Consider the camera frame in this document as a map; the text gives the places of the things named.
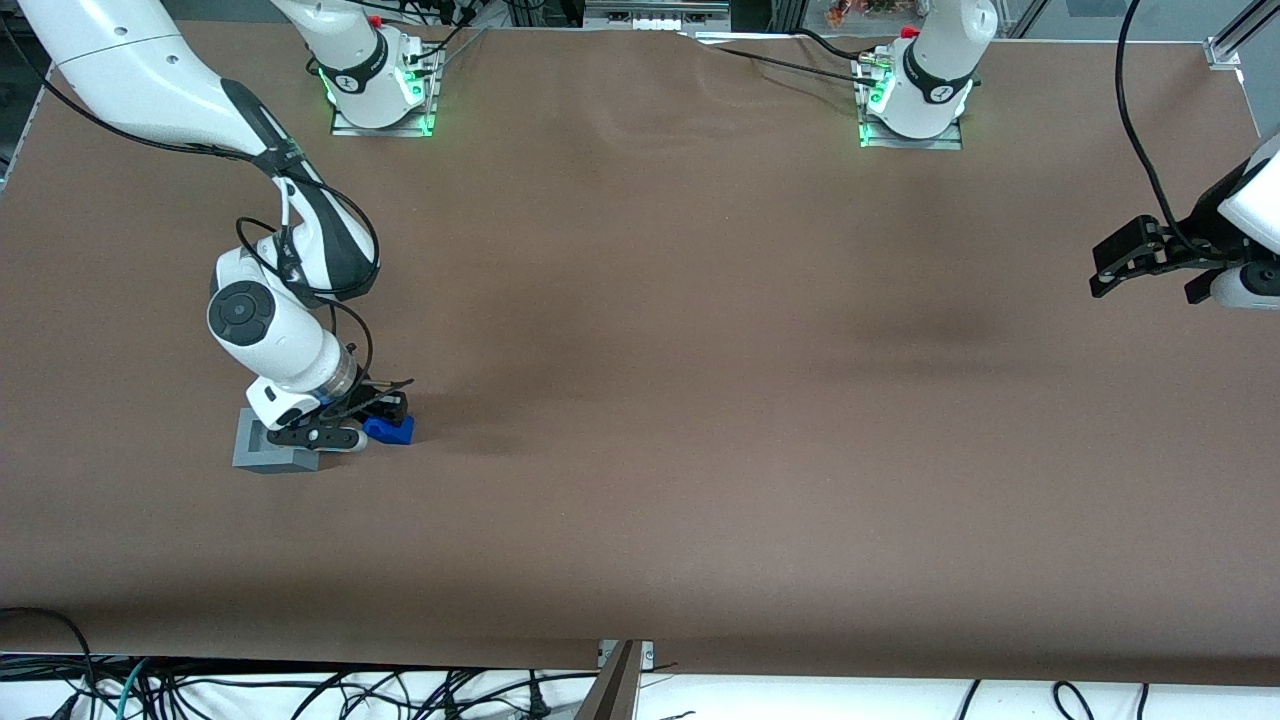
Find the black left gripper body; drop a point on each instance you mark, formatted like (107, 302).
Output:
(1203, 241)

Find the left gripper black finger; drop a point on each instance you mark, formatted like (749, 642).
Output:
(1200, 288)
(1125, 255)

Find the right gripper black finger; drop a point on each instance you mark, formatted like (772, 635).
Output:
(374, 410)
(398, 406)

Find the blue plastic part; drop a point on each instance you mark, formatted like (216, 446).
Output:
(395, 432)

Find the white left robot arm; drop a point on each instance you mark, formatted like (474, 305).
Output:
(930, 90)

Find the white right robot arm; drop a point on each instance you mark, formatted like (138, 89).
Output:
(130, 70)

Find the gray square base block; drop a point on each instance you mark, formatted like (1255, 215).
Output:
(250, 455)

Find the aluminium corner profile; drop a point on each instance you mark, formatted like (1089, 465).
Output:
(1225, 50)

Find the brown table mat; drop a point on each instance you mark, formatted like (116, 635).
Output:
(700, 400)

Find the orange background items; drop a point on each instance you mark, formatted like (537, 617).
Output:
(860, 12)

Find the dark metal beam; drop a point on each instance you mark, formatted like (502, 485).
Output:
(612, 695)

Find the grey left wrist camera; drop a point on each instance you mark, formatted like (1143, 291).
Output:
(1250, 288)

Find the silver metal bracket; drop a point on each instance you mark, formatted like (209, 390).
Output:
(648, 652)

